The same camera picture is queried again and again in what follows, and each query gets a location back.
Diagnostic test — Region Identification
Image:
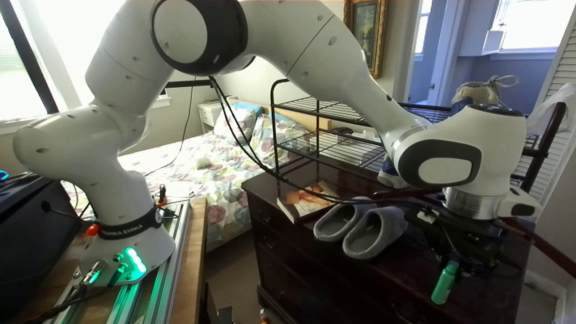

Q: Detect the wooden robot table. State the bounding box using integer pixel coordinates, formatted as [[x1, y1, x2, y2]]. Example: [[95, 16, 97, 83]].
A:
[[7, 196, 209, 324]]

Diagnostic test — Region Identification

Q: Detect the aluminium rail frame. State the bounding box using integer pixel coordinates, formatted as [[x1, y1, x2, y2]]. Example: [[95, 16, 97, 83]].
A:
[[56, 200, 194, 324]]

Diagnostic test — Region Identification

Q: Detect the gold framed picture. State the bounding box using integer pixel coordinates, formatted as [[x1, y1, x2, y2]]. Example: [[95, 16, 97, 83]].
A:
[[342, 0, 387, 81]]

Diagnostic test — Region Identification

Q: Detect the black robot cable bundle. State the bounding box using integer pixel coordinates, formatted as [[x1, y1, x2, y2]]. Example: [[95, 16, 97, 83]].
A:
[[205, 72, 446, 213]]

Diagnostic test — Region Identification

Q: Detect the grey felt slipper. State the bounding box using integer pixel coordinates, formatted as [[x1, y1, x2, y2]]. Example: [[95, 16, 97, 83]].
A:
[[340, 205, 410, 261], [311, 195, 380, 245]]

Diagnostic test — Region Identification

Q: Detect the paperback book with portrait cover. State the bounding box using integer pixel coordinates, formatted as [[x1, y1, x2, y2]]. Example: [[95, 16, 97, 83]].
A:
[[275, 182, 342, 225]]

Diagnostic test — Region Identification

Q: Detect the bed with floral bedding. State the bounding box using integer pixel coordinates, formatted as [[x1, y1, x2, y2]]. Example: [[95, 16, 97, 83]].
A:
[[117, 119, 313, 249]]

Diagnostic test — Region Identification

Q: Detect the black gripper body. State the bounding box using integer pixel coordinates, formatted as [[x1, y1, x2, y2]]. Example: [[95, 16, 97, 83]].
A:
[[432, 213, 513, 270]]

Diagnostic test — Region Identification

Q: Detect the white blue sneaker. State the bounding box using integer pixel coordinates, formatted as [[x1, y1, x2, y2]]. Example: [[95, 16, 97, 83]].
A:
[[450, 74, 522, 114]]

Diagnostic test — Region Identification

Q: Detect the black wire shoe rack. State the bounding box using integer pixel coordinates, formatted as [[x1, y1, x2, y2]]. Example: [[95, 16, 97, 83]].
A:
[[268, 78, 569, 279]]

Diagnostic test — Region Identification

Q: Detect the white plastic bag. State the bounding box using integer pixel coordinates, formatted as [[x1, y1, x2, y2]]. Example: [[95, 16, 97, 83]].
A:
[[526, 79, 576, 137]]

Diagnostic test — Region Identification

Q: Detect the dark wooden dresser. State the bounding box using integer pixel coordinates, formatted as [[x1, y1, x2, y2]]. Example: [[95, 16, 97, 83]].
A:
[[241, 157, 536, 324]]

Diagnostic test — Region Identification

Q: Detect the black bag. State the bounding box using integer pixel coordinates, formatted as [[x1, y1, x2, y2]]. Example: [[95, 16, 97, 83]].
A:
[[0, 171, 81, 304]]

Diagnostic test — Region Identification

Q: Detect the floral pillow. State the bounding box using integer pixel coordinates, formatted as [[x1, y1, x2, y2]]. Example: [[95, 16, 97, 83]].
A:
[[247, 114, 310, 166], [211, 99, 266, 148]]

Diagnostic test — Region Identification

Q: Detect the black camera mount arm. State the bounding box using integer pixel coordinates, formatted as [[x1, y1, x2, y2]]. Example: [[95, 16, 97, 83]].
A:
[[160, 78, 220, 94]]

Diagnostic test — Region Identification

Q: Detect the white louvre door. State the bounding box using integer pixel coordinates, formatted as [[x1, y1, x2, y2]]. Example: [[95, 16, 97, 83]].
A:
[[518, 7, 576, 209]]

